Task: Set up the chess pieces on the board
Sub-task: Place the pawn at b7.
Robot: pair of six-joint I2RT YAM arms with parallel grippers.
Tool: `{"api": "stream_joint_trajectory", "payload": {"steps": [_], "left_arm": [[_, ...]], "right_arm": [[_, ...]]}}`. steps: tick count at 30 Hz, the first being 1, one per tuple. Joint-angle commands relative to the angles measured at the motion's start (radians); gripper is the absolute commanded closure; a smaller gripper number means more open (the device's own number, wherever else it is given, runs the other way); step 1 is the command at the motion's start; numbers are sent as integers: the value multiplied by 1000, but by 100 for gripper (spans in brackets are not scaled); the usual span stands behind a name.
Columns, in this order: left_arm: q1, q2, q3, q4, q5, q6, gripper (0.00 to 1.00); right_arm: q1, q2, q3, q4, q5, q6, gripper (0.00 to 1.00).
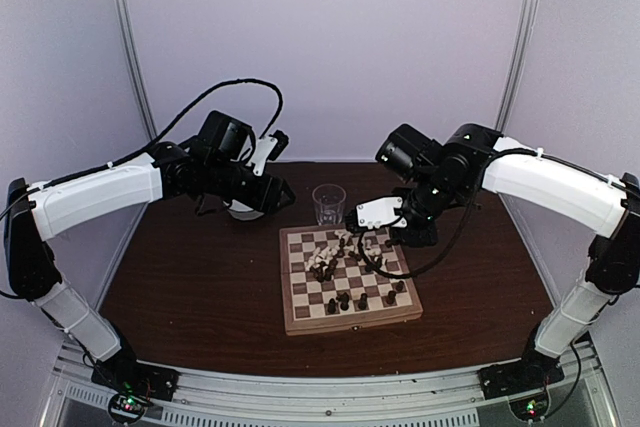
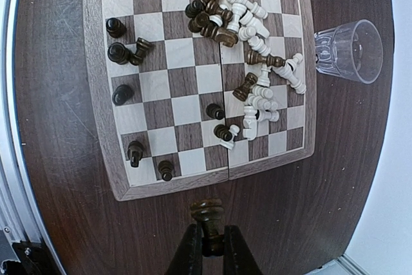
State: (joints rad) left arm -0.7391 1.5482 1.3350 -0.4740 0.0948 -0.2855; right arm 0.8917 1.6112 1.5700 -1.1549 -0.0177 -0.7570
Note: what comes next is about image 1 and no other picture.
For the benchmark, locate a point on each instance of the dark chess pawn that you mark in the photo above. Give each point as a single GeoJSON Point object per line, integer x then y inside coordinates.
{"type": "Point", "coordinates": [391, 297]}

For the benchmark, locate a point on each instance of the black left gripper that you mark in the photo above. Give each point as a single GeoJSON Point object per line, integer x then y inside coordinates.
{"type": "Point", "coordinates": [265, 199]}

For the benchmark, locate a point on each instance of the pile of dark chess pieces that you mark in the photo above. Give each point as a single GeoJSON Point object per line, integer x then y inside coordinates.
{"type": "Point", "coordinates": [344, 268]}

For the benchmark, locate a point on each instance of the wooden chess board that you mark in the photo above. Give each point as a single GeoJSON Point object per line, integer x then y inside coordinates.
{"type": "Point", "coordinates": [305, 302]}

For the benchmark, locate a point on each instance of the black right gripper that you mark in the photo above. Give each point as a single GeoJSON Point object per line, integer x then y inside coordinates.
{"type": "Point", "coordinates": [428, 236]}

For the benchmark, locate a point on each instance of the clear drinking glass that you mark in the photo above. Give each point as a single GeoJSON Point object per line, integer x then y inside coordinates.
{"type": "Point", "coordinates": [329, 204]}

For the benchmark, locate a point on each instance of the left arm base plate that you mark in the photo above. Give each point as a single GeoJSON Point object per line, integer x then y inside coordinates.
{"type": "Point", "coordinates": [146, 381]}

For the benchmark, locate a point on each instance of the aluminium frame post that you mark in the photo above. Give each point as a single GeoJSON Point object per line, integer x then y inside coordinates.
{"type": "Point", "coordinates": [526, 23]}
{"type": "Point", "coordinates": [134, 71]}

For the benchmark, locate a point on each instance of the aluminium frame post left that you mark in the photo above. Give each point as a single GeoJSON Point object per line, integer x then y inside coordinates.
{"type": "Point", "coordinates": [134, 71]}

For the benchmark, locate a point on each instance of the aluminium frame post right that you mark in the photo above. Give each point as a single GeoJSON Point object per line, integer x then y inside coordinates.
{"type": "Point", "coordinates": [526, 23]}

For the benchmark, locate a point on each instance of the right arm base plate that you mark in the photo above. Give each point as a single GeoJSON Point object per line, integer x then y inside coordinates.
{"type": "Point", "coordinates": [509, 379]}

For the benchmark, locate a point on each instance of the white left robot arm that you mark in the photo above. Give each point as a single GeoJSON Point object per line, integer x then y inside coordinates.
{"type": "Point", "coordinates": [38, 212]}

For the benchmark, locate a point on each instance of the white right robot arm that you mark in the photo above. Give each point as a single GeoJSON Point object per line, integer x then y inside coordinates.
{"type": "Point", "coordinates": [479, 158]}

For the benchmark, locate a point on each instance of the aluminium front rail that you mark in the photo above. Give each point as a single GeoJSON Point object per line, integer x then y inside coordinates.
{"type": "Point", "coordinates": [441, 398]}

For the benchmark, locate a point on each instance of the white scalloped bowl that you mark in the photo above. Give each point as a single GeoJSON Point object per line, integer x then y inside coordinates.
{"type": "Point", "coordinates": [244, 213]}

